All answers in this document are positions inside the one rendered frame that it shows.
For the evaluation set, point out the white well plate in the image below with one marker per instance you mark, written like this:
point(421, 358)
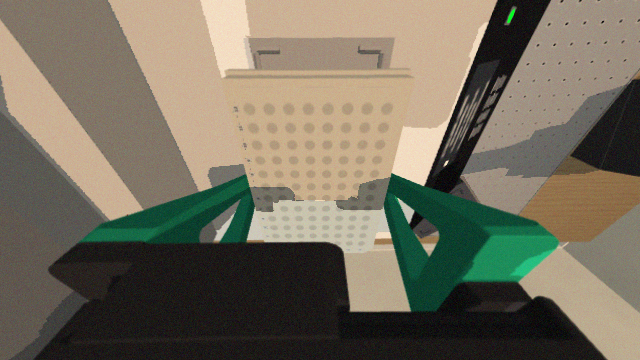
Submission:
point(318, 147)

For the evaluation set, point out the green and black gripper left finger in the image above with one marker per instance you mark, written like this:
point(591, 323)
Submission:
point(181, 220)

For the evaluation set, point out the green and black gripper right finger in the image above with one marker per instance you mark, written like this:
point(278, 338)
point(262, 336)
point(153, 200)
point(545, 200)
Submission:
point(477, 243)

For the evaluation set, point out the white thermal cycler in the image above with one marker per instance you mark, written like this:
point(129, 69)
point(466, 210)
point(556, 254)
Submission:
point(110, 107)

